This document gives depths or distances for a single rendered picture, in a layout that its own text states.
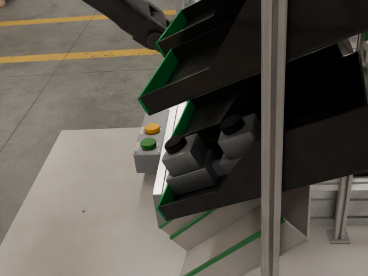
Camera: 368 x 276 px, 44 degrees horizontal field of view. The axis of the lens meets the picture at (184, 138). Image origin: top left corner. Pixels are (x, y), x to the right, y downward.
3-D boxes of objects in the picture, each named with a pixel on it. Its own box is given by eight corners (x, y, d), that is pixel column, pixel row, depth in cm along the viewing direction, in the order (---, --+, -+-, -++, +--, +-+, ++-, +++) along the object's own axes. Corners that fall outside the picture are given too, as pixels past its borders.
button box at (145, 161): (136, 173, 115) (132, 154, 111) (148, 127, 132) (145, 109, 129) (164, 173, 114) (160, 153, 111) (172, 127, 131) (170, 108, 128)
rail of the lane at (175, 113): (158, 228, 104) (151, 191, 98) (187, 61, 177) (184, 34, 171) (182, 228, 103) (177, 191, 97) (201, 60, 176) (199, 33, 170)
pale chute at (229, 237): (168, 315, 71) (145, 299, 70) (189, 251, 81) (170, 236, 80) (309, 241, 54) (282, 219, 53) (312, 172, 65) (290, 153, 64)
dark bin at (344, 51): (176, 153, 72) (151, 115, 69) (195, 110, 82) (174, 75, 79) (357, 92, 58) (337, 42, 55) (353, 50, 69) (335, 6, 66)
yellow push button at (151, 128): (144, 137, 119) (143, 131, 118) (146, 128, 122) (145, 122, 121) (159, 137, 118) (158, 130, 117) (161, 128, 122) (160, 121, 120)
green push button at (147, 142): (139, 153, 113) (138, 147, 112) (142, 144, 116) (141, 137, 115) (155, 153, 113) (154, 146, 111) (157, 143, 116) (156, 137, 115)
